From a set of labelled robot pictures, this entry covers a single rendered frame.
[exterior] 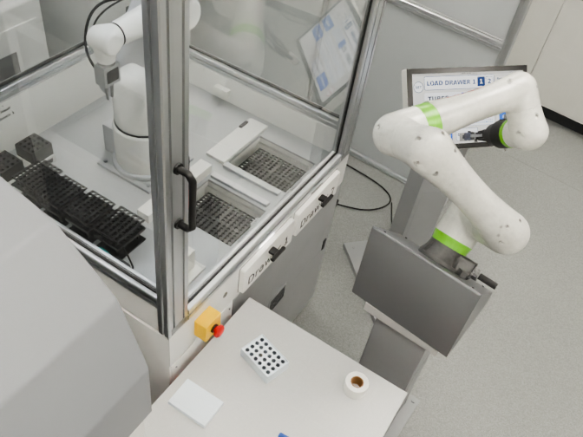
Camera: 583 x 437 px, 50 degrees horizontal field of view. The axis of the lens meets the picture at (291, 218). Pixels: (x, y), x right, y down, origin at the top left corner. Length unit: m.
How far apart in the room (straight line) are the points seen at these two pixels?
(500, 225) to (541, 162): 2.55
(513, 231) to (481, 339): 1.38
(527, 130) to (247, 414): 1.15
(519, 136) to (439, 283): 0.49
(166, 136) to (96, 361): 0.47
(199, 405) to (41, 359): 0.97
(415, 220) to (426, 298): 0.99
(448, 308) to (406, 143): 0.55
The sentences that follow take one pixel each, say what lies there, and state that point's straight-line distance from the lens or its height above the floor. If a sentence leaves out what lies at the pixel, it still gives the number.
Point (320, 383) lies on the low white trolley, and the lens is 1.90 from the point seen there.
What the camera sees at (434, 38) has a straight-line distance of 3.28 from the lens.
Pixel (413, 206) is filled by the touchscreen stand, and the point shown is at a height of 0.54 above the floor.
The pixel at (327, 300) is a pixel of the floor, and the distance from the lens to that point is 3.04.
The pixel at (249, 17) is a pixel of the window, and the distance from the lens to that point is 1.34.
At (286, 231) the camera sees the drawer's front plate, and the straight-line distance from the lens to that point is 2.04.
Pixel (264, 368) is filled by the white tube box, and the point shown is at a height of 0.78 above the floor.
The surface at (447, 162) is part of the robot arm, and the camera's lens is 1.60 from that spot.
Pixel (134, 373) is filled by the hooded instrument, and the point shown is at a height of 1.52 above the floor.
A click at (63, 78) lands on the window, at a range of 1.38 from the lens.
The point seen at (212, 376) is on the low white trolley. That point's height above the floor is 0.76.
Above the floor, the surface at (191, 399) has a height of 0.78.
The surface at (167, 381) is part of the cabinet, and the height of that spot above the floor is 0.70.
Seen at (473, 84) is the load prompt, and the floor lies 1.15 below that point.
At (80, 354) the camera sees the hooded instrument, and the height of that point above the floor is 1.62.
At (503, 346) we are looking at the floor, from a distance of 3.17.
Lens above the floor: 2.39
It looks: 45 degrees down
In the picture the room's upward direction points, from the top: 10 degrees clockwise
